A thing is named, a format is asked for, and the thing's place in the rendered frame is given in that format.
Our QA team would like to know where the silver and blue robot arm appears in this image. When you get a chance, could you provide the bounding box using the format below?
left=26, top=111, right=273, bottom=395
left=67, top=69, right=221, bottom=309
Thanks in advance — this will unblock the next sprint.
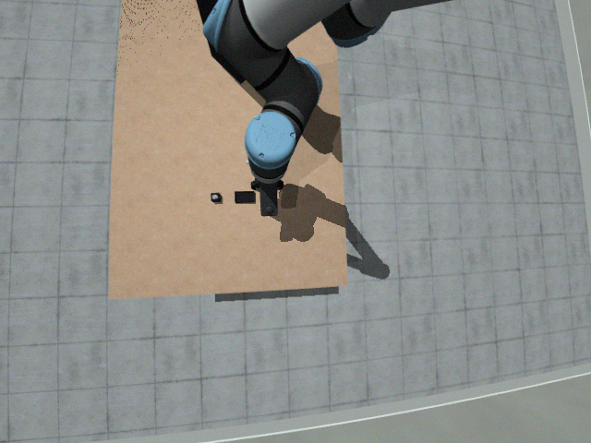
left=203, top=0, right=452, bottom=216

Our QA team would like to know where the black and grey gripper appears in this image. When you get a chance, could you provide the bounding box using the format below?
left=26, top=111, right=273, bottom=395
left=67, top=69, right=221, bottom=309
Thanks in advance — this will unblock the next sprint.
left=251, top=178, right=283, bottom=192

